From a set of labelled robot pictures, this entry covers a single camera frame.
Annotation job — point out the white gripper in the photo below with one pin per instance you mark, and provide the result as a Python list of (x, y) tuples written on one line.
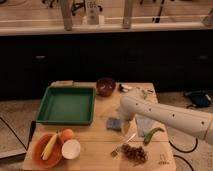
[(125, 117)]

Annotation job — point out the blue sponge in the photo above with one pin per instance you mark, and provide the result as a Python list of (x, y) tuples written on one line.
[(113, 124)]

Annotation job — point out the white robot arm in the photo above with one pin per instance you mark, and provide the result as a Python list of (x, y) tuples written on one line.
[(195, 123)]

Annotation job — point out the green plastic tray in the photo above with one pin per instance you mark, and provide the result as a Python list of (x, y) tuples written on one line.
[(67, 105)]

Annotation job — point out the green chili pepper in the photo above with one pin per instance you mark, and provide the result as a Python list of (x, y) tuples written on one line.
[(149, 136)]

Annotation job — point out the brown dried food pile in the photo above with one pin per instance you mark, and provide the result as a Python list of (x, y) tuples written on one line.
[(136, 154)]

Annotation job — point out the dark red bowl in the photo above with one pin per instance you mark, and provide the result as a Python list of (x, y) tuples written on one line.
[(105, 86)]

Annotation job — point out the white bowl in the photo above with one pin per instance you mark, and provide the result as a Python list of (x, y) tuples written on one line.
[(71, 149)]

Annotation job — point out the orange fruit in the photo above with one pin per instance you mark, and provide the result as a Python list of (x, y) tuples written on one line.
[(67, 134)]

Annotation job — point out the dark blue bag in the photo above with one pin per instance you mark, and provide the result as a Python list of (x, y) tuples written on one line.
[(199, 99)]

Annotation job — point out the orange plate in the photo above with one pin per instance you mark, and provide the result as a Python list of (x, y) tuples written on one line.
[(55, 156)]

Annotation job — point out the black handled brush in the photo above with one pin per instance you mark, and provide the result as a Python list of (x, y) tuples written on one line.
[(125, 88)]

